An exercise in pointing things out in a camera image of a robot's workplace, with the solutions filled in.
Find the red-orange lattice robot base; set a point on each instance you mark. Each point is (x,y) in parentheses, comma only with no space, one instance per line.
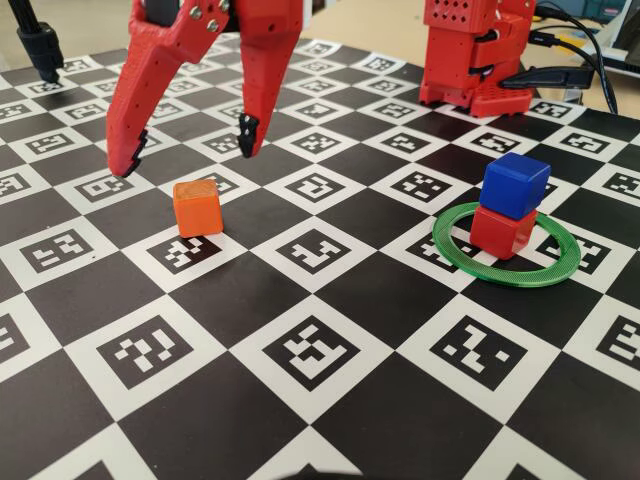
(500,102)

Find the red-orange gripper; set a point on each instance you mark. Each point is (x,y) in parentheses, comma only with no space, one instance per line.
(192,31)

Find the small black usb plug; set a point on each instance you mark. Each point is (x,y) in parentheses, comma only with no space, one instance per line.
(545,39)

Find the black tripod leg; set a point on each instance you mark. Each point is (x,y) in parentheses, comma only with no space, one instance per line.
(42,47)

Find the black white marker checkerboard mat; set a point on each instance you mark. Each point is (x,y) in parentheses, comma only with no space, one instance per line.
(320,300)

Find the teal box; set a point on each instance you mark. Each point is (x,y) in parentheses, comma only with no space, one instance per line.
(586,9)

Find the white flat device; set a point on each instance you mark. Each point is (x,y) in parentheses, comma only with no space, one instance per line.
(622,60)

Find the red cube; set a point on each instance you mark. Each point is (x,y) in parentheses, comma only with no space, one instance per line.
(500,235)

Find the blue cube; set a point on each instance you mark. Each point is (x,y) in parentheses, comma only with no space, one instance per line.
(515,185)

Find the orange cube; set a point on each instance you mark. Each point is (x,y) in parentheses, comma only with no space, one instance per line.
(197,215)

